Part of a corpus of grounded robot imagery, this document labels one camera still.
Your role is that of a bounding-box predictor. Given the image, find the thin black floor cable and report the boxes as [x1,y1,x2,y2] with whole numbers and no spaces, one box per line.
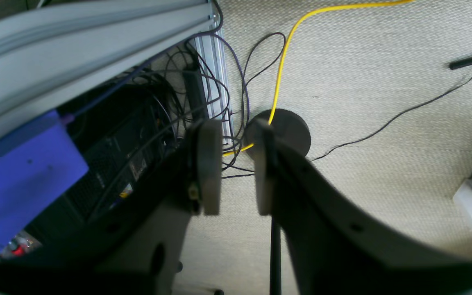
[311,59,472,161]

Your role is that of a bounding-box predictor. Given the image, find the round black stand base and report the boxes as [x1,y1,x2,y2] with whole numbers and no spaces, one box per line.
[243,109,312,160]

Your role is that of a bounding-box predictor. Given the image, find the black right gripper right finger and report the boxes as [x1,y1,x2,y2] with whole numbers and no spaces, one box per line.
[254,120,472,295]

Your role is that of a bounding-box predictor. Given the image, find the blue plastic box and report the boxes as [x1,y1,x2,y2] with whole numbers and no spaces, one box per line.
[0,110,89,252]

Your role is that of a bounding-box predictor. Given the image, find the black computer tower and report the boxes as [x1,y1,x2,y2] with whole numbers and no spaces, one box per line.
[25,82,178,243]

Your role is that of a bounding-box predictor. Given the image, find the aluminium table frame rail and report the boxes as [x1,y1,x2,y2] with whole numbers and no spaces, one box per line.
[0,0,214,139]

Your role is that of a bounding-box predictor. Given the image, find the yellow cable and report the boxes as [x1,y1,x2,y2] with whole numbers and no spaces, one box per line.
[222,0,415,157]

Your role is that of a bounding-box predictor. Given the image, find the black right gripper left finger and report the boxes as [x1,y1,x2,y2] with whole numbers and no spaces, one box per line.
[0,120,222,295]

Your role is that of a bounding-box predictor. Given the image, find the black stand pole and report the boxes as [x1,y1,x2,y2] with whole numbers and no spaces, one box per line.
[269,218,282,295]

